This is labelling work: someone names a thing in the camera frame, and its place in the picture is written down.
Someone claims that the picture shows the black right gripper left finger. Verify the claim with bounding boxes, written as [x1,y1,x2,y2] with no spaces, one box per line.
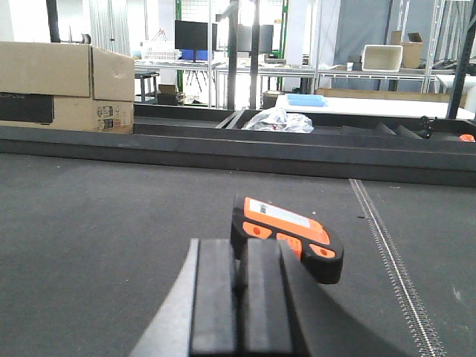
[130,239,237,356]

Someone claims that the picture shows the black conveyor side rail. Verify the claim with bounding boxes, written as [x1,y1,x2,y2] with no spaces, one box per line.
[1,104,475,187]

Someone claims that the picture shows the long metal workbench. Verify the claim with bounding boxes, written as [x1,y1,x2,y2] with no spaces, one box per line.
[135,59,454,86]

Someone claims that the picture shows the large stacked cardboard boxes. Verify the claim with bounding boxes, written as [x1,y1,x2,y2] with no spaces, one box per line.
[1,42,135,133]

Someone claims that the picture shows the crumpled clear plastic bag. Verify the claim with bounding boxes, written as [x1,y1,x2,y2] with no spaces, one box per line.
[242,107,314,133]

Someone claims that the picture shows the white wire basket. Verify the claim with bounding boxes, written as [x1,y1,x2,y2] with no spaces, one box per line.
[141,40,181,61]

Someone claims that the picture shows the white plastic bin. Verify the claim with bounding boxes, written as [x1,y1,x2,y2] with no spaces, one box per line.
[361,45,403,72]

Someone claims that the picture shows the small brown cardboard box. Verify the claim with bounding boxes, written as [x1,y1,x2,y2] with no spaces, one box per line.
[390,30,423,68]

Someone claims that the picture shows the black computer monitor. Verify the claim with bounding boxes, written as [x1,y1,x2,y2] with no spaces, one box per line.
[174,20,208,62]

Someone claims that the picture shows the blue plastic tray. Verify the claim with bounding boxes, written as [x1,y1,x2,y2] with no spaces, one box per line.
[286,94,327,107]

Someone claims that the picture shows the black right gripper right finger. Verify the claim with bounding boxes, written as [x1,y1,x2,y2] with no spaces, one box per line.
[240,239,406,356]

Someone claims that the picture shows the white low table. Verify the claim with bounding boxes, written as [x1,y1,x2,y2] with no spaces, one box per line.
[274,93,476,120]

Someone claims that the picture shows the orange black barcode scanner gun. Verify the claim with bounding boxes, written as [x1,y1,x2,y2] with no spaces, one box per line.
[231,196,344,284]

